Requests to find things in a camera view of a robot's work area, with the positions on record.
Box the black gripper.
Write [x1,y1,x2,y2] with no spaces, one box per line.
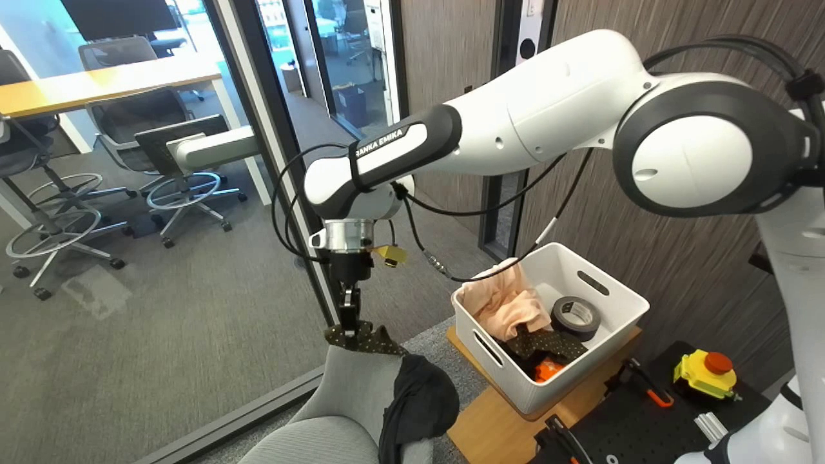
[310,219,375,333]

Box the dark green patterned sock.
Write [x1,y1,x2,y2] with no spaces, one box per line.
[324,321,404,354]

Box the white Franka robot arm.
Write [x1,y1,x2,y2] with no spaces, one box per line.
[304,28,825,464]

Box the grey upholstered chair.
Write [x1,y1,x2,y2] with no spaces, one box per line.
[239,344,402,464]

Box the black cloth on chair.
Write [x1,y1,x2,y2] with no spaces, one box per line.
[380,354,458,464]

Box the black office chair near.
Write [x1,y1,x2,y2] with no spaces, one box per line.
[78,34,252,251]

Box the black office chair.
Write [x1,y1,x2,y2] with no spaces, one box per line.
[78,34,252,251]
[0,45,140,303]

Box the black office chair left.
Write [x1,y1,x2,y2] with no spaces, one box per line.
[0,45,140,303]

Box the peach pink cloth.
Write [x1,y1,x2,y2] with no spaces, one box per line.
[458,264,551,339]

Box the orange object in bin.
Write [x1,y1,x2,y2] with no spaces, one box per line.
[534,358,563,382]

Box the white plastic storage bin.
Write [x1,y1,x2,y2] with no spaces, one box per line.
[452,241,650,414]

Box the grey tape roll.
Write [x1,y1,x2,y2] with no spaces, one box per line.
[551,296,600,339]

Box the black mat with tools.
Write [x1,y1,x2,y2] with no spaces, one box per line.
[528,339,768,464]

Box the wooden office table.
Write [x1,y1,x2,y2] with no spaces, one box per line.
[0,55,270,206]

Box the yellow emergency stop button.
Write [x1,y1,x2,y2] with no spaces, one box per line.
[674,348,738,398]

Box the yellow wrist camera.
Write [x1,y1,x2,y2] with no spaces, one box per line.
[377,245,408,268]

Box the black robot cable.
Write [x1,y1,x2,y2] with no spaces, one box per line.
[268,139,599,286]

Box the orange handled tool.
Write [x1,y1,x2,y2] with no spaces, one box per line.
[625,358,676,409]

